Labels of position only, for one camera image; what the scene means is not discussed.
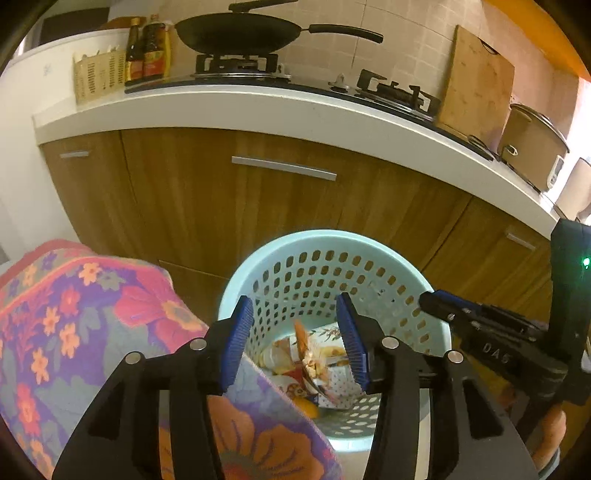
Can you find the person's right hand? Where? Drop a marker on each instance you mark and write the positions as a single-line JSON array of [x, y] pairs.
[[549, 438]]

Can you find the black wok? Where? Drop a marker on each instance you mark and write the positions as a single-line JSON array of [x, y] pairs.
[[235, 32]]

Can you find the black gas stove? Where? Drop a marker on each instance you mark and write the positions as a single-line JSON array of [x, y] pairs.
[[300, 83]]

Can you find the white dotted paper wrapper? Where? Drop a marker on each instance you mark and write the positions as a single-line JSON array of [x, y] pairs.
[[334, 390]]

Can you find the beige rice cooker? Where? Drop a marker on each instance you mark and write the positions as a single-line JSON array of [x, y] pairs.
[[531, 147]]

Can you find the white kitchen appliance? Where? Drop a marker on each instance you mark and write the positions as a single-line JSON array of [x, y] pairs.
[[577, 184]]

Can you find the wooden cutting board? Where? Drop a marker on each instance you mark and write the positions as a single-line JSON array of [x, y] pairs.
[[478, 83]]

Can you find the wooden kitchen cabinet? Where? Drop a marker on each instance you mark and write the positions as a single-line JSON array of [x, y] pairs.
[[184, 198]]

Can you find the wide dark oil bottle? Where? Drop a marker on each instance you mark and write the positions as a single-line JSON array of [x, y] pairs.
[[154, 50]]

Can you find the printed snack wrapper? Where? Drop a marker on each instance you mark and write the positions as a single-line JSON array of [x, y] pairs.
[[325, 344]]

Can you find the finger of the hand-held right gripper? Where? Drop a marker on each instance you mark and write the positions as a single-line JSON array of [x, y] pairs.
[[503, 316], [443, 308]]

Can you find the beige utensil basket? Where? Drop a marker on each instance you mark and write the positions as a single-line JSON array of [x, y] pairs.
[[99, 78]]

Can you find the floral tablecloth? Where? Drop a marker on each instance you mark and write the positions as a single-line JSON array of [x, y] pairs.
[[92, 323]]

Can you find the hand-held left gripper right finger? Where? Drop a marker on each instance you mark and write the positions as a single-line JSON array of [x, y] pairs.
[[353, 342]]

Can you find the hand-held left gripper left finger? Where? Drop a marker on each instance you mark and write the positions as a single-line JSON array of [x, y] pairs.
[[238, 342]]

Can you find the light blue plastic basket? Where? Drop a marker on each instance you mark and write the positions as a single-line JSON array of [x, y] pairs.
[[323, 244]]

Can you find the slim dark sauce bottle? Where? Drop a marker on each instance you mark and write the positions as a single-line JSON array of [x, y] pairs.
[[134, 55]]

